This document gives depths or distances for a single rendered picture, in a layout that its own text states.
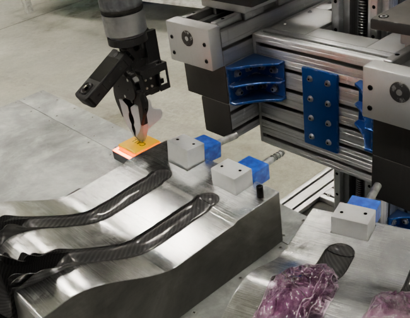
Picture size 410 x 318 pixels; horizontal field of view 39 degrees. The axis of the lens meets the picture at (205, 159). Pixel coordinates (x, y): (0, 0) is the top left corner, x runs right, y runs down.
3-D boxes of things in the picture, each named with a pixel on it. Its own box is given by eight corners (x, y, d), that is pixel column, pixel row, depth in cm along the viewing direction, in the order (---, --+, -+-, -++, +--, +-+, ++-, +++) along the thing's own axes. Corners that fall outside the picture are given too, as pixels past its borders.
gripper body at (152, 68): (172, 91, 110) (161, 29, 104) (135, 108, 105) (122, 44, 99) (147, 82, 115) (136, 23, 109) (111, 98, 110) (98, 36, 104)
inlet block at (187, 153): (226, 144, 103) (226, 116, 101) (246, 154, 100) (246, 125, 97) (168, 170, 96) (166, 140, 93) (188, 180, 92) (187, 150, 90)
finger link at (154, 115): (170, 135, 114) (163, 93, 109) (146, 148, 111) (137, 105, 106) (160, 132, 116) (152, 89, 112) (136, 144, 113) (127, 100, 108)
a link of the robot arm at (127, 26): (117, 19, 97) (90, 12, 102) (122, 46, 99) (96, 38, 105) (152, 7, 101) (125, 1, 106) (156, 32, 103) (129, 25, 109)
